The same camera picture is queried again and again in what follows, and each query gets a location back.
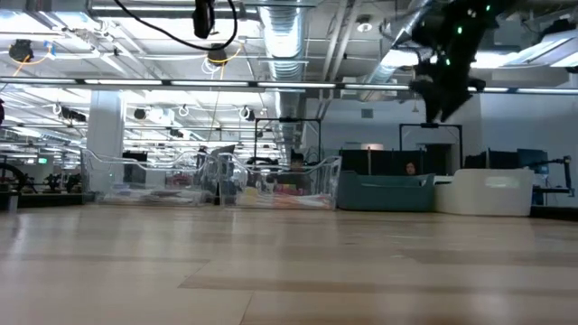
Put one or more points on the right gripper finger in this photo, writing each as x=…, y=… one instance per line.
x=431, y=108
x=454, y=106

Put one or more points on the purple toothbrush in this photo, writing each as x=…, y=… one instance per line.
x=167, y=194

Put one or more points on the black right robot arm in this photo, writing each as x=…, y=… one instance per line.
x=460, y=22

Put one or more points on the person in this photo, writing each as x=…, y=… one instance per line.
x=298, y=160
x=411, y=168

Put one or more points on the dark office partition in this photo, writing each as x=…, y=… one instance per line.
x=375, y=160

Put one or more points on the white plastic bin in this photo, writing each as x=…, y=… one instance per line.
x=469, y=198

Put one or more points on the dark office monitor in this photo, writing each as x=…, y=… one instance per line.
x=533, y=159

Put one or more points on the teal plastic bin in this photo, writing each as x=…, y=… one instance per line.
x=384, y=194

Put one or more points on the clear plastic bin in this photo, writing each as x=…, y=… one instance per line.
x=95, y=176
x=329, y=180

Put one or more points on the black articulated stand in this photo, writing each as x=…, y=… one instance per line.
x=566, y=173

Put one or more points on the white building column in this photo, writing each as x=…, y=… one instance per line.
x=106, y=140

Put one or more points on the green lit sign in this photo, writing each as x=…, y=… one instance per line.
x=43, y=160

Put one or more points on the grey metal cylinder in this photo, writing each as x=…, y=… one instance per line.
x=12, y=201

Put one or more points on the black gantry frame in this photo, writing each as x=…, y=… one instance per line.
x=431, y=126

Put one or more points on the suspended light rail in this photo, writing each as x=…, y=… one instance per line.
x=180, y=83

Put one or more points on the silver ventilation duct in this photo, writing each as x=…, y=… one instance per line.
x=393, y=36
x=282, y=45

